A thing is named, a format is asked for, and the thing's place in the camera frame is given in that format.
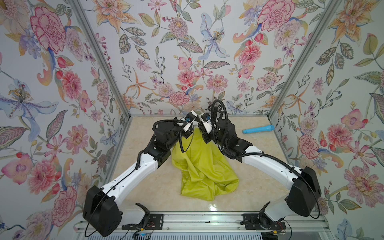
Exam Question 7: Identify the lime green trousers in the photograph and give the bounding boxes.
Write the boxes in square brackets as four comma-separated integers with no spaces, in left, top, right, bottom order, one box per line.
[172,129,239,201]

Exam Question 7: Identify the black leather belt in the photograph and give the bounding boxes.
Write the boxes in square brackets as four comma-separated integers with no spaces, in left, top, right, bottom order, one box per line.
[179,126,195,153]

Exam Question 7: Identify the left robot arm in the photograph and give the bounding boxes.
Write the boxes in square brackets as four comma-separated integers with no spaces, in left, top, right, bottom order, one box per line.
[83,117,194,237]

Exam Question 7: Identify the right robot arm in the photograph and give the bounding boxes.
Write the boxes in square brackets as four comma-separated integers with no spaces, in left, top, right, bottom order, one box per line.
[198,114,321,229]

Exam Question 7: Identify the black microphone on tripod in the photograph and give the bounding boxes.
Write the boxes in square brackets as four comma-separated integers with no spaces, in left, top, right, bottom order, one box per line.
[208,102,223,118]

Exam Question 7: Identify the blue toy microphone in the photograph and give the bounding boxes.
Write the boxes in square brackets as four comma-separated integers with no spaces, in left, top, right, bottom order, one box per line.
[242,125,275,134]

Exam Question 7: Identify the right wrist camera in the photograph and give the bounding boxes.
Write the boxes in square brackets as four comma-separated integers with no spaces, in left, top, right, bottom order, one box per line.
[199,113,213,134]

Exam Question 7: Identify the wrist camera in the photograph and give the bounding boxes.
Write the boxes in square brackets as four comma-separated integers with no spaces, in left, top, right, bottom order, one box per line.
[199,113,213,134]
[182,111,198,132]

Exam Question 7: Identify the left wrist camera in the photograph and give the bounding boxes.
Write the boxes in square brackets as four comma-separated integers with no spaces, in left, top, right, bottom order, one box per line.
[182,111,198,132]

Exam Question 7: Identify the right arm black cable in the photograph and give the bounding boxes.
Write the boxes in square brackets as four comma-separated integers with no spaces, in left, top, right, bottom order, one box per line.
[210,99,229,142]

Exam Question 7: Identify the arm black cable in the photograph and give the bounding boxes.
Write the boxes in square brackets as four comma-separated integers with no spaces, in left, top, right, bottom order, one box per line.
[151,118,188,133]
[210,99,229,142]

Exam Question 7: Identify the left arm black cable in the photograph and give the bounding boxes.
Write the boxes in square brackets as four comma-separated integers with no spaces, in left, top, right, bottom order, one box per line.
[151,118,188,133]

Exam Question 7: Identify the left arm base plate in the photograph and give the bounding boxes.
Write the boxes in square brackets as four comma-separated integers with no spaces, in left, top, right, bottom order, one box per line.
[121,203,164,231]

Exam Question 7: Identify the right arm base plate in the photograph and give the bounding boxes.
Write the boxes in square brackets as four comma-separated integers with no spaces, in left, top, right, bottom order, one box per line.
[240,202,286,231]

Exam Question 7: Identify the aluminium front rail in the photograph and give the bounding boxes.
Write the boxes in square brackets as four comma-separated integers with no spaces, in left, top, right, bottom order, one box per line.
[73,211,331,234]

